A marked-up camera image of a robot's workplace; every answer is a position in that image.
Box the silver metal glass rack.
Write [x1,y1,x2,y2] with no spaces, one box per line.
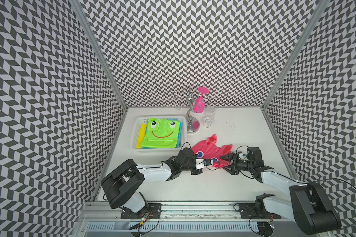
[173,84,205,135]

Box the green frog raincoat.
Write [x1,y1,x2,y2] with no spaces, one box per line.
[140,118,181,149]

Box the pink plastic wine glass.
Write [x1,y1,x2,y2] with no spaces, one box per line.
[193,87,209,114]

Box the white plastic perforated basket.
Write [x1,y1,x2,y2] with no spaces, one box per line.
[131,115,187,152]

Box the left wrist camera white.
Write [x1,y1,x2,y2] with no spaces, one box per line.
[195,159,213,170]

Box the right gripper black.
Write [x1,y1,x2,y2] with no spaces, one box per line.
[219,152,253,175]

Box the left aluminium corner post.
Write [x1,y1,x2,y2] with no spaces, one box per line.
[69,0,128,111]

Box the aluminium front rail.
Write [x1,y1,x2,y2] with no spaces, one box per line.
[74,201,327,223]

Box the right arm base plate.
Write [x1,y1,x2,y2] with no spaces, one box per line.
[234,202,282,220]

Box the pink cartoon raincoat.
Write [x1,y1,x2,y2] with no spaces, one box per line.
[191,134,233,168]

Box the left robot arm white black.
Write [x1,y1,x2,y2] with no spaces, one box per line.
[101,148,203,213]

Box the yellow raincoat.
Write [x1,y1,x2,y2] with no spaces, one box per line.
[136,124,147,149]

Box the aluminium corner post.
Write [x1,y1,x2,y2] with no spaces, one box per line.
[261,0,331,111]
[69,0,128,111]

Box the right aluminium corner post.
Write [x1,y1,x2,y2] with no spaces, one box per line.
[261,0,331,111]

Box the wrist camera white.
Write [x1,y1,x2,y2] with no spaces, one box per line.
[237,152,247,160]
[195,159,213,170]

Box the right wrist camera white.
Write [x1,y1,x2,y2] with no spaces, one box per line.
[237,152,247,160]

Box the blue towel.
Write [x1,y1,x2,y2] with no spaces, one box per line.
[176,122,183,148]

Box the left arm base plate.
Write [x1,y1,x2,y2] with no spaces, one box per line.
[121,202,162,220]

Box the clear wine glass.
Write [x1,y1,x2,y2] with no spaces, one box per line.
[202,105,215,128]

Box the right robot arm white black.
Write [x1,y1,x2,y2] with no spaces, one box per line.
[220,147,341,236]

